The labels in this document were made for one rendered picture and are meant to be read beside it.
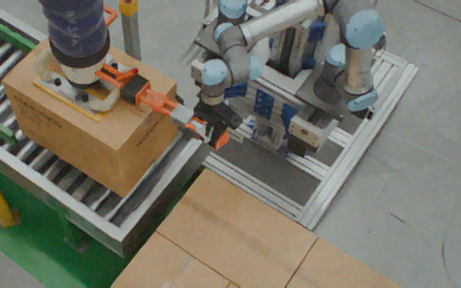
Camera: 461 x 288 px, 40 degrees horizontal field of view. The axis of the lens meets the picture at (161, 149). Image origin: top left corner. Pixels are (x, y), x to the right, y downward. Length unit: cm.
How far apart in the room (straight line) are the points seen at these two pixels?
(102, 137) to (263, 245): 88
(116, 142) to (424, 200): 194
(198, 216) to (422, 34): 221
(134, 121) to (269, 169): 113
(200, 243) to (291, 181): 77
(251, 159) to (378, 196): 75
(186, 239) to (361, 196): 122
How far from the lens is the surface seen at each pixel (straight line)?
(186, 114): 226
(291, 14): 209
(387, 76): 285
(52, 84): 254
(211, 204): 285
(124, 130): 240
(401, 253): 353
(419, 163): 382
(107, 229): 275
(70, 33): 220
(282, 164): 337
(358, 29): 202
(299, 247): 280
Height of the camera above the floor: 309
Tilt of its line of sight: 59 degrees down
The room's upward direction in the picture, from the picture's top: 3 degrees counter-clockwise
